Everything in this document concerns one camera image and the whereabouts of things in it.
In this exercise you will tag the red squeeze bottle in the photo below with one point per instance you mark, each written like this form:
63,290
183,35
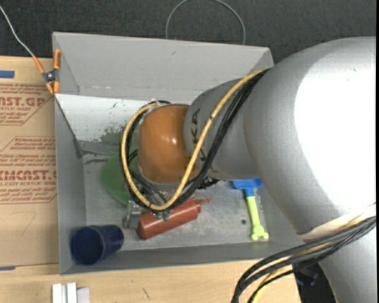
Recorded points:
173,221

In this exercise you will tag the green plate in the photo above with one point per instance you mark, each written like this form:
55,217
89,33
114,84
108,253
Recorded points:
112,175

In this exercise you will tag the dark blue cup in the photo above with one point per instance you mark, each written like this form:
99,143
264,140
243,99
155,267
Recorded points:
91,245

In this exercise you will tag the brown cardboard board, red print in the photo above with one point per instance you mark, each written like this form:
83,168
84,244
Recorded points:
25,226

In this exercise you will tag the blue and yellow toy wrench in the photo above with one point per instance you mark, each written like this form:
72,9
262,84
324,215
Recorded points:
253,213

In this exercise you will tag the grey metal bin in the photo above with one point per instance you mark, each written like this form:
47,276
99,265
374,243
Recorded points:
151,65

